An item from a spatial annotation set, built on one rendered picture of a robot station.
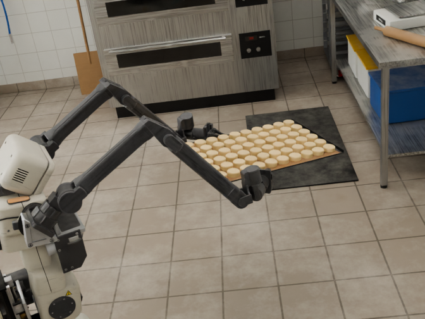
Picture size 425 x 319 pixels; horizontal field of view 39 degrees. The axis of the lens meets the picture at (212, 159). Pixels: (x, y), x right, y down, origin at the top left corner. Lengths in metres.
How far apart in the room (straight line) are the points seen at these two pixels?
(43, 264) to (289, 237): 1.72
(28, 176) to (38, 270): 0.40
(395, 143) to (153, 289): 1.83
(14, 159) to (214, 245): 1.81
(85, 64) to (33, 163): 4.04
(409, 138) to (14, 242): 2.75
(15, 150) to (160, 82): 3.25
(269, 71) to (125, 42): 1.25
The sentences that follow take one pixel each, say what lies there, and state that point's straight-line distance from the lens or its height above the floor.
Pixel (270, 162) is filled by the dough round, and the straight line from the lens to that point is 2.43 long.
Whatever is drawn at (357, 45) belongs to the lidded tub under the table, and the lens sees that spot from 5.08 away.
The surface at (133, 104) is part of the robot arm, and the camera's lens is 2.48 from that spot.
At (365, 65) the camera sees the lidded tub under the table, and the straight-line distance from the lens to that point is 4.67.
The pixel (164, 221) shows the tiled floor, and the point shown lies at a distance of 3.94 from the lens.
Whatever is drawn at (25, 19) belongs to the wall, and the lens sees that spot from 6.40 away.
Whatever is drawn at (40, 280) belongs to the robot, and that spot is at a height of 0.81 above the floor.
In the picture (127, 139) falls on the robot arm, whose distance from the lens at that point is 2.02.
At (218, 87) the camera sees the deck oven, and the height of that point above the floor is 0.20.
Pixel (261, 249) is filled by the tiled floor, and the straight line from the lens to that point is 3.57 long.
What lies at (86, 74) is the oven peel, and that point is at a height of 0.20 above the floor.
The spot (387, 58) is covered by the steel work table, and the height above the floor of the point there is 0.88.
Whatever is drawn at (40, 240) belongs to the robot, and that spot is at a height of 1.06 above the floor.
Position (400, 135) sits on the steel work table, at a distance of 4.21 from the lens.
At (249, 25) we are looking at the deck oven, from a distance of 5.10.
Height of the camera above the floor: 2.19
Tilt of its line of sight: 29 degrees down
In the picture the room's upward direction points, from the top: 8 degrees counter-clockwise
